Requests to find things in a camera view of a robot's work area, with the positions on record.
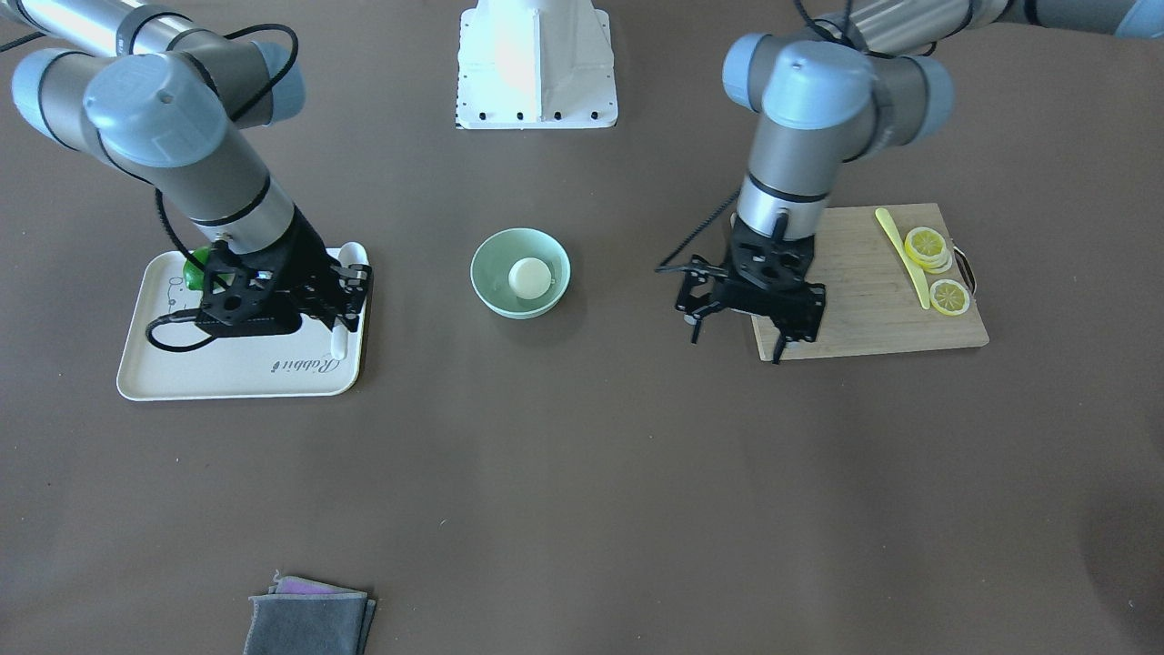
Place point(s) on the green lime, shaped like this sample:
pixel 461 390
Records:
pixel 193 274

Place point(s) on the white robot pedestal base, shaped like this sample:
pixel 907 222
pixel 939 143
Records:
pixel 535 65

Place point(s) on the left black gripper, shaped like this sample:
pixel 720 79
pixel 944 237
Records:
pixel 701 289

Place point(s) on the mint green bowl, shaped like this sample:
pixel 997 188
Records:
pixel 495 256

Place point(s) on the white ceramic spoon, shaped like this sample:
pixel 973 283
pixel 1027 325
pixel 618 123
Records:
pixel 356 279

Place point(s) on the stacked lemon slices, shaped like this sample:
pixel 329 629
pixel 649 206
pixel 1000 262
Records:
pixel 928 249

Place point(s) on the white steamed bun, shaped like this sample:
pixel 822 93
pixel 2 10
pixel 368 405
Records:
pixel 530 278

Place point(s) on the cream rabbit tray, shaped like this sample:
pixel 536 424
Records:
pixel 313 362

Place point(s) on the wooden cutting board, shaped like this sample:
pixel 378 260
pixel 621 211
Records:
pixel 872 306

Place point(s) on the yellow plastic knife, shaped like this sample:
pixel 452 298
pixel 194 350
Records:
pixel 914 270

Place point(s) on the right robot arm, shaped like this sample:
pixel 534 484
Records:
pixel 146 90

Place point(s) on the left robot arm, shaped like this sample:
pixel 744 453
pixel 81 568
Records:
pixel 842 88

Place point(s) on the grey folded cloth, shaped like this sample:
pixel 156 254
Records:
pixel 303 616

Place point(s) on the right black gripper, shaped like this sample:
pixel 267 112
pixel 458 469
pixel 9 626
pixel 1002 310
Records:
pixel 307 265

